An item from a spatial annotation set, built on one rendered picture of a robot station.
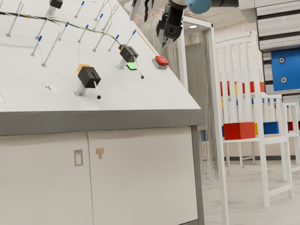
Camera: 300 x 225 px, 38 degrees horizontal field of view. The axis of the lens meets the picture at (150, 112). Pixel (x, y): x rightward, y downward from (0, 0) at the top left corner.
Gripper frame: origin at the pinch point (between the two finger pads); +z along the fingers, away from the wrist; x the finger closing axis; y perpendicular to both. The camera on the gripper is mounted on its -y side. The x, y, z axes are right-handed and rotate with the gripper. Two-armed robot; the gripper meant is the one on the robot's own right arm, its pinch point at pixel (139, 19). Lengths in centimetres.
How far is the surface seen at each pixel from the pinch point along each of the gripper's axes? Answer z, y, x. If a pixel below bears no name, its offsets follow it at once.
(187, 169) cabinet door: 56, -27, -17
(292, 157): 303, 177, -803
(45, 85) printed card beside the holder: 23.8, -1.5, 41.9
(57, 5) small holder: 2.5, 31.9, 14.7
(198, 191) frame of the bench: 65, -32, -22
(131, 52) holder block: 13.3, -0.2, 1.2
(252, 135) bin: 128, 72, -308
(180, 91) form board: 27.9, -10.2, -23.8
